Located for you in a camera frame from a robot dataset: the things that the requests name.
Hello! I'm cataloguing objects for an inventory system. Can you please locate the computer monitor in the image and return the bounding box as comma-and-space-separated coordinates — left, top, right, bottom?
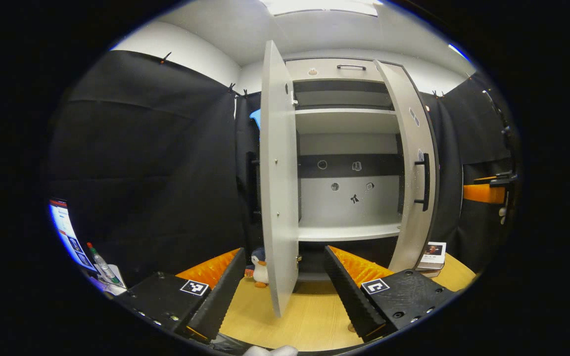
49, 198, 97, 271

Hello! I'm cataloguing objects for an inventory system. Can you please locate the penguin plush toy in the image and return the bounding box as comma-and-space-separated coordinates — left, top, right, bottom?
251, 247, 270, 288

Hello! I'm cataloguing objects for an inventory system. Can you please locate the ceiling light panel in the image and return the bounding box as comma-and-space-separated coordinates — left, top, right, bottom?
260, 0, 380, 16

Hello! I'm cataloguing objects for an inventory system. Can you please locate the white cabinet drawer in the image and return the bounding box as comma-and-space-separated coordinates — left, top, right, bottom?
285, 58, 384, 83

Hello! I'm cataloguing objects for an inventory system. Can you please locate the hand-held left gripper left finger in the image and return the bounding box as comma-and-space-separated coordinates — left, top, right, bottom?
116, 247, 247, 345

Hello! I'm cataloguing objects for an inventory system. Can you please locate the white cabinet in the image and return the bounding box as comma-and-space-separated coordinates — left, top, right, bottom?
285, 58, 439, 282

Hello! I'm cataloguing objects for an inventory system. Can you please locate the black door handle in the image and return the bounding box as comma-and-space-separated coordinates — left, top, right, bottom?
245, 151, 261, 223
414, 153, 430, 212

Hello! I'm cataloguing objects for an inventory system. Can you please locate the white paper sheet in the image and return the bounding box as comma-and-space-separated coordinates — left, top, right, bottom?
95, 265, 127, 297

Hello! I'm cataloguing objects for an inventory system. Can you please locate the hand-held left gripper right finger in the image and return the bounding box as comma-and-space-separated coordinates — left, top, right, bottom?
322, 246, 456, 343

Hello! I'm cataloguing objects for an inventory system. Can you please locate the white book with portrait cover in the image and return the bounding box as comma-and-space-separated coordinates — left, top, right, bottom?
420, 241, 447, 265

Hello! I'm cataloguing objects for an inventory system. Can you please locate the white cabinet door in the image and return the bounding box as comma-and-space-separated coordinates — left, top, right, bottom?
259, 41, 299, 318
374, 59, 439, 272

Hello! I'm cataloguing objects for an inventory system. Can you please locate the red capped marker pen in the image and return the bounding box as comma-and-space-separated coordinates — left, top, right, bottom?
86, 242, 120, 285

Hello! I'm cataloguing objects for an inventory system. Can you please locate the white cabinet shelf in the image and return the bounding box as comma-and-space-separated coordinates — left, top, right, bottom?
295, 108, 399, 134
298, 222, 402, 242

